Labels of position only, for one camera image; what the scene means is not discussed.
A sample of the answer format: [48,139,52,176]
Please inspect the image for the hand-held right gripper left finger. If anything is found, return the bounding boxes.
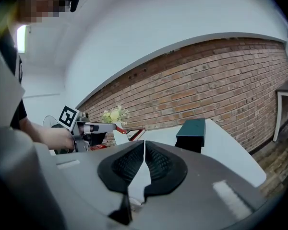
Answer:
[97,140,145,226]

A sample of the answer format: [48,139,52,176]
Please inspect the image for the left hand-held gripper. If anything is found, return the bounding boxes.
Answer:
[58,105,127,153]

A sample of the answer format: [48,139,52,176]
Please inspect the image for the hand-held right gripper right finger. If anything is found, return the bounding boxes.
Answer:
[143,140,189,197]

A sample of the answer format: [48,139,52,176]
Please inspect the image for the dark green box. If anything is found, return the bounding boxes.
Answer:
[175,117,206,155]

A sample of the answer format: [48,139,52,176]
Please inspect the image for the person's left forearm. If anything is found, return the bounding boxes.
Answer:
[18,115,74,151]

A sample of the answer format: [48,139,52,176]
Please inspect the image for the white vase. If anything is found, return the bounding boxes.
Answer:
[113,122,130,146]

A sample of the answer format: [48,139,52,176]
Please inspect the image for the yellow and white flowers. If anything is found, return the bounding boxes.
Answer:
[100,105,131,126]

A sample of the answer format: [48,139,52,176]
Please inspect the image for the white table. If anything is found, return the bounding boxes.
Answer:
[124,118,267,188]

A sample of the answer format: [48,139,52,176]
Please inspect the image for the round metal floor fan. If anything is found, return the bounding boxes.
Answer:
[42,115,61,129]

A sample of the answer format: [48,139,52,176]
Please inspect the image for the dark-topped desk with white legs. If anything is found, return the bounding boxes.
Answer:
[273,76,288,143]

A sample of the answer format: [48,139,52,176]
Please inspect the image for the black head-worn camera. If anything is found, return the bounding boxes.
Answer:
[66,0,82,13]

